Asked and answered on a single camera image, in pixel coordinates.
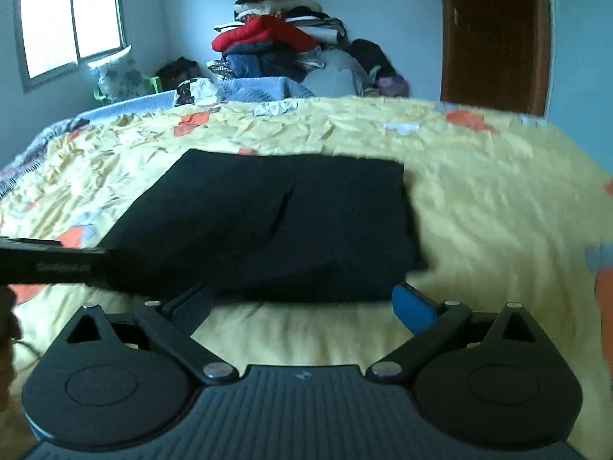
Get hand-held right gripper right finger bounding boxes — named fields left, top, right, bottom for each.
left=366, top=283, right=547, bottom=386

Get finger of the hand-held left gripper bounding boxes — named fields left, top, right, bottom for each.
left=104, top=248, right=192, bottom=297

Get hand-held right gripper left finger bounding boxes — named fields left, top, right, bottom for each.
left=64, top=285, right=239, bottom=386

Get black pants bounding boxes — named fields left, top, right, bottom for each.
left=98, top=148, right=429, bottom=305

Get yellow printed blanket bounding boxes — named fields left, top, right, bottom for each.
left=0, top=96, right=613, bottom=394

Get green plastic chair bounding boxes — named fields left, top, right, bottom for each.
left=92, top=74, right=167, bottom=105

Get floral pillow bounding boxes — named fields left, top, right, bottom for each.
left=97, top=56, right=146, bottom=102

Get black bag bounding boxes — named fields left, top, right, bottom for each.
left=156, top=56, right=203, bottom=92

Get blue quilt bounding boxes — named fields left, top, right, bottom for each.
left=178, top=76, right=315, bottom=105

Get window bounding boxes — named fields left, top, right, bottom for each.
left=12, top=0, right=133, bottom=94

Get pile of clothes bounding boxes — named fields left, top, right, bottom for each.
left=207, top=0, right=411, bottom=100

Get red jacket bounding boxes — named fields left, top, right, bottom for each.
left=211, top=14, right=320, bottom=53

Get brown wooden door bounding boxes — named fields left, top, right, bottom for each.
left=438, top=0, right=552, bottom=118

